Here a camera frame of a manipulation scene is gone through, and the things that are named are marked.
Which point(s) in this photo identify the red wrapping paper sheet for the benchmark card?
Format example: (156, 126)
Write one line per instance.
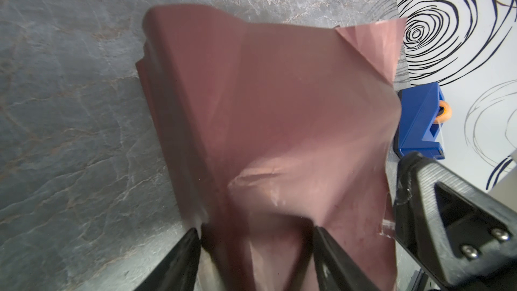
(268, 130)

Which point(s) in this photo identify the blue tape dispenser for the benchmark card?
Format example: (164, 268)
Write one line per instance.
(424, 111)

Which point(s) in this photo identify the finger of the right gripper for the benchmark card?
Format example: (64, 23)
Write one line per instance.
(461, 237)

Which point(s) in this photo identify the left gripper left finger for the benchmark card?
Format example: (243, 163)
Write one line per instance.
(178, 270)

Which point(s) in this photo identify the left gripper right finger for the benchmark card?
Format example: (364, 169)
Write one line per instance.
(335, 270)

